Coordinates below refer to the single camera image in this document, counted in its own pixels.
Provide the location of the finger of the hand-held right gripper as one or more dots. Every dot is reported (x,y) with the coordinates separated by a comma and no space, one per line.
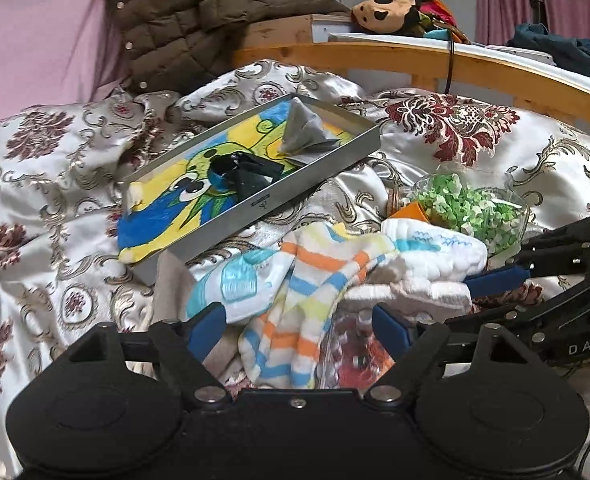
(497,280)
(550,310)

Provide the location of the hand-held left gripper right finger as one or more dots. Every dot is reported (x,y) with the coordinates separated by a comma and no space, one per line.
(390,330)

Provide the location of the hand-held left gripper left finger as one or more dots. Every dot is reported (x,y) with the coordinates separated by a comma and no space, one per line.
(207,327)

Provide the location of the white sock with blue print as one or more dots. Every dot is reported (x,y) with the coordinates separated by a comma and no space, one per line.
(230,285)

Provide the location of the white cloth with blue stitching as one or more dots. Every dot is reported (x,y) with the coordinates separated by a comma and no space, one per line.
(435,255)

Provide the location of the orange blue striped sock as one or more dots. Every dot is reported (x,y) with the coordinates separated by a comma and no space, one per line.
(300,280)

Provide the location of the grey box with cartoon lining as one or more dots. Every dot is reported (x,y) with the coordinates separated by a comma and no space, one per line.
(255,210)

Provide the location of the grey sock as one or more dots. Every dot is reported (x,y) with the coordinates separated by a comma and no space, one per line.
(302,127)

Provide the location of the clear plastic bag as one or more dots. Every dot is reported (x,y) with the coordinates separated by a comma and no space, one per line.
(355,355)

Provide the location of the beige cloth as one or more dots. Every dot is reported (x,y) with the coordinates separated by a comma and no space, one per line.
(170,285)

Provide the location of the clear bag of green pieces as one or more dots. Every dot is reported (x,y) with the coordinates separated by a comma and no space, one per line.
(465,210)

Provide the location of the orange paper piece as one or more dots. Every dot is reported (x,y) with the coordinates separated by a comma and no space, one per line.
(415,212)

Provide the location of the yellow blue cartoon towel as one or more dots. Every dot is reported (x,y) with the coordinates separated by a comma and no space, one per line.
(160,215)

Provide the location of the black cloth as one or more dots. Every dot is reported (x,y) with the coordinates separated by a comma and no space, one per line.
(245,172)

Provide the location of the floral satin quilt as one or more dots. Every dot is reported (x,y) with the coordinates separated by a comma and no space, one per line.
(50,200)

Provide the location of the dark teal cloth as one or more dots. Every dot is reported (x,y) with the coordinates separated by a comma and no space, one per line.
(575,50)

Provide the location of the white board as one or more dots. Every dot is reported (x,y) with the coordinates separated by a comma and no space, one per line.
(340,37)

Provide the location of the tan plush toy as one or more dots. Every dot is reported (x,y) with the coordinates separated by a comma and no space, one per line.
(385,10)

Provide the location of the brown puffer jacket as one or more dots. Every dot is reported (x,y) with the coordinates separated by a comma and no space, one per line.
(175,20)

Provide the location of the pink sheet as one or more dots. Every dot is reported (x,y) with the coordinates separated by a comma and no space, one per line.
(35,35)

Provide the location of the wooden bed frame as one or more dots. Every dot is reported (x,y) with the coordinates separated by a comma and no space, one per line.
(375,55)

